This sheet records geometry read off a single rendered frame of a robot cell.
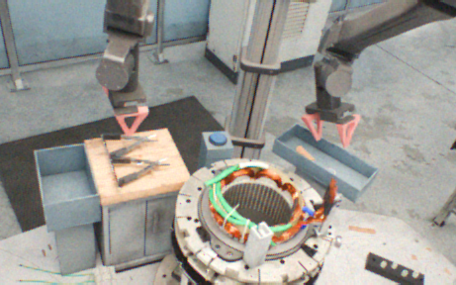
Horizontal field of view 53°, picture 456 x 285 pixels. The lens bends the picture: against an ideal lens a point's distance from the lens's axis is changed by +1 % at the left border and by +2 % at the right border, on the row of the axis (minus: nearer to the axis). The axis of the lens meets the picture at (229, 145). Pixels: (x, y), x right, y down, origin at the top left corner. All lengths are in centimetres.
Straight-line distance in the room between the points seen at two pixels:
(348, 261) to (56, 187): 79
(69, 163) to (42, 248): 25
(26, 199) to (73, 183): 134
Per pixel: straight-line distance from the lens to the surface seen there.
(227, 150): 115
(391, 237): 145
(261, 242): 78
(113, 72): 83
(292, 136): 125
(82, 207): 99
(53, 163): 111
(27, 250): 126
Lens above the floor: 177
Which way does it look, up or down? 40 degrees down
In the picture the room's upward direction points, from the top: 11 degrees clockwise
